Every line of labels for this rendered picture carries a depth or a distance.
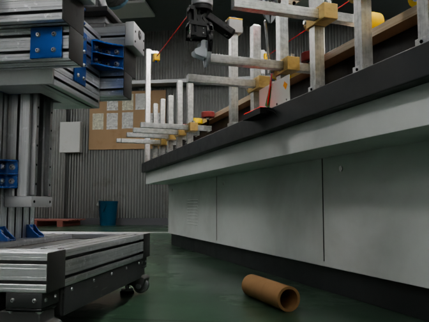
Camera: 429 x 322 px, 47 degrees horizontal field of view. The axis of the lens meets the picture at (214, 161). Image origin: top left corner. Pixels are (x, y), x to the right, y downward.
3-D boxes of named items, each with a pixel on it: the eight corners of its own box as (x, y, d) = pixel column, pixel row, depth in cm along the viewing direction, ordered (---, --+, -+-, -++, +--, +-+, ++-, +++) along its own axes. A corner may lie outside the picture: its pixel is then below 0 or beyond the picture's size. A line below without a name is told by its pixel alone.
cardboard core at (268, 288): (277, 287, 157) (241, 274, 185) (277, 312, 156) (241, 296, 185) (299, 285, 160) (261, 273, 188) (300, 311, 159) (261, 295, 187)
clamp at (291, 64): (287, 69, 178) (287, 55, 179) (270, 78, 191) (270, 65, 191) (301, 70, 180) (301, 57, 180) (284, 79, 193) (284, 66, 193)
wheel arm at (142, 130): (133, 133, 313) (133, 126, 313) (132, 134, 316) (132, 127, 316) (199, 136, 327) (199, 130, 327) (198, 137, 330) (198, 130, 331)
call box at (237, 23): (228, 32, 234) (228, 16, 235) (223, 37, 240) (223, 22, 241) (242, 34, 236) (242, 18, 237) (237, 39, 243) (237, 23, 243)
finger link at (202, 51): (192, 66, 172) (193, 39, 173) (209, 68, 174) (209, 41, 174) (195, 63, 169) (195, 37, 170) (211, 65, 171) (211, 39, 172)
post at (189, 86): (188, 153, 301) (188, 75, 306) (186, 154, 305) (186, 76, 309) (193, 153, 302) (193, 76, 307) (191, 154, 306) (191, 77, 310)
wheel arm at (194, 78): (188, 83, 195) (188, 72, 196) (186, 85, 199) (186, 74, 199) (288, 91, 209) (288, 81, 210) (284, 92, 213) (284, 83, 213)
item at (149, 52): (145, 162, 422) (147, 47, 432) (143, 163, 431) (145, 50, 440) (159, 163, 426) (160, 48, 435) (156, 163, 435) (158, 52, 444)
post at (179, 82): (177, 151, 325) (177, 79, 330) (175, 152, 329) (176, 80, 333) (182, 151, 326) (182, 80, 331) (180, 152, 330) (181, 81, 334)
